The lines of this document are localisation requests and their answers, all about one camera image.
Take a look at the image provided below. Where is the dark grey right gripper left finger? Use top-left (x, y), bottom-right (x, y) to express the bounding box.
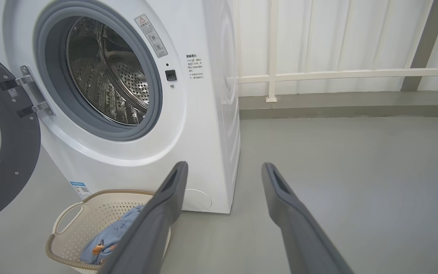
top-left (99, 161), bottom-right (188, 274)

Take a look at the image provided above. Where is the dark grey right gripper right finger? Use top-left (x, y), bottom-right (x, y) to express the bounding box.
top-left (262, 162), bottom-right (354, 274)

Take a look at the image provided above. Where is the blue cartoon print garment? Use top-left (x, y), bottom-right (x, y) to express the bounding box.
top-left (80, 205), bottom-right (145, 266)

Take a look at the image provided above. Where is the dark round glass washer door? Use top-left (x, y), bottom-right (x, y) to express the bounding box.
top-left (0, 45), bottom-right (41, 228)

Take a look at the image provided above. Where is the cream perforated laundry basket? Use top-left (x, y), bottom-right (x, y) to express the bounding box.
top-left (46, 190), bottom-right (172, 274)

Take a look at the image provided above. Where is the white front-load washing machine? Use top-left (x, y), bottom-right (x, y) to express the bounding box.
top-left (2, 0), bottom-right (241, 214)

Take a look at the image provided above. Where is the silver door hinge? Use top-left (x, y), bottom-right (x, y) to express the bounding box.
top-left (19, 65), bottom-right (55, 116)

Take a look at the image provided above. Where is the round white filter cover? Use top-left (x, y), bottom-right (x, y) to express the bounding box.
top-left (182, 189), bottom-right (212, 212)

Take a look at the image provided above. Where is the blue energy label sticker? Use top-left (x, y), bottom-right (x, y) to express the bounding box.
top-left (70, 182), bottom-right (92, 200)

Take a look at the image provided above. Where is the steel washer drum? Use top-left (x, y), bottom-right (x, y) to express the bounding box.
top-left (66, 16), bottom-right (149, 126)

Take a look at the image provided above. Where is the white metal railing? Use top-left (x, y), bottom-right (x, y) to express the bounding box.
top-left (227, 0), bottom-right (438, 103)

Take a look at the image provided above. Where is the grey warning label sticker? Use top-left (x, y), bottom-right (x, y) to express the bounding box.
top-left (135, 14), bottom-right (168, 58)

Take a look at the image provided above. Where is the grey vertical post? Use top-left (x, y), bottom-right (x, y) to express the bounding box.
top-left (401, 0), bottom-right (438, 92)

